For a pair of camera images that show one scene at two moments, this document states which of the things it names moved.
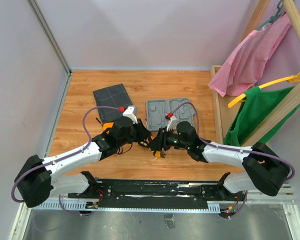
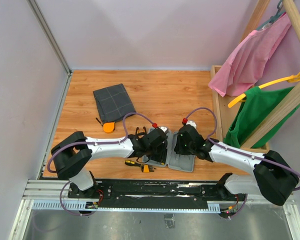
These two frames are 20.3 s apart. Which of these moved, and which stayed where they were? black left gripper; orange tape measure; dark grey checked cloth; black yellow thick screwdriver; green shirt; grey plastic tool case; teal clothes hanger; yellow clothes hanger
Moved: black yellow thick screwdriver; grey plastic tool case; black left gripper
Stayed: yellow clothes hanger; teal clothes hanger; dark grey checked cloth; green shirt; orange tape measure
